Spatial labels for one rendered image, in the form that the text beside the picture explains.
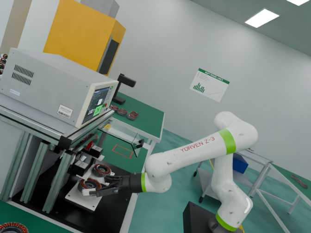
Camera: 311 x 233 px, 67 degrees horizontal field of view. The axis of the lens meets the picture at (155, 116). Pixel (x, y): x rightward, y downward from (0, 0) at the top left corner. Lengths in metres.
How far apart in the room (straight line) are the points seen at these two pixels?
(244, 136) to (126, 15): 5.82
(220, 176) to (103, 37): 3.83
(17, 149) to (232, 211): 1.03
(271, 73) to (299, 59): 0.75
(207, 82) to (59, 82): 5.59
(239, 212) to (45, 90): 1.09
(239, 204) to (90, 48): 4.06
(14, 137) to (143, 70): 5.54
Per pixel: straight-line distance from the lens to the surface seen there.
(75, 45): 4.90
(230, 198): 1.35
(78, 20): 4.94
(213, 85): 6.47
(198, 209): 1.51
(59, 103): 1.08
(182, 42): 6.42
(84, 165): 1.21
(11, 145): 1.08
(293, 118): 7.26
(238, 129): 1.11
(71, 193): 1.25
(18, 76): 1.16
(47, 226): 1.11
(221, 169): 1.38
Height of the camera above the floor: 1.50
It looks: 11 degrees down
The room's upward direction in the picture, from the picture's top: 25 degrees clockwise
